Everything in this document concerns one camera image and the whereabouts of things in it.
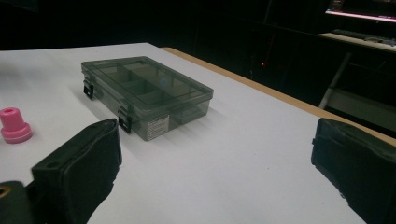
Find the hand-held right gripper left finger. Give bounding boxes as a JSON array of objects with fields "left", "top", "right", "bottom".
[{"left": 31, "top": 118, "right": 123, "bottom": 224}]

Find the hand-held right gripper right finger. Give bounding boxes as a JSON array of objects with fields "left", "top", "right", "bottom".
[{"left": 310, "top": 118, "right": 396, "bottom": 224}]

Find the pink plastic stopper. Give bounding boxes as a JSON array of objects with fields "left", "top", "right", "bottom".
[{"left": 0, "top": 106, "right": 34, "bottom": 145}]

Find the grey translucent compartment storage box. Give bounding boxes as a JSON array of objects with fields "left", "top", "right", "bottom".
[{"left": 80, "top": 55, "right": 215, "bottom": 142}]

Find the white metal stand leg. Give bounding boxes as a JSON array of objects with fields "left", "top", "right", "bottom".
[{"left": 318, "top": 52, "right": 353, "bottom": 110}]

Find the light background desk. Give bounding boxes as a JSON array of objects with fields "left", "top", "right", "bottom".
[{"left": 318, "top": 32, "right": 396, "bottom": 52}]

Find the dark keyboard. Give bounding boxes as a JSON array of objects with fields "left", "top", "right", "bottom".
[{"left": 331, "top": 28, "right": 396, "bottom": 47}]

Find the computer monitor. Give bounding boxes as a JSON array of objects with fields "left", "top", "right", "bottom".
[{"left": 324, "top": 0, "right": 396, "bottom": 23}]

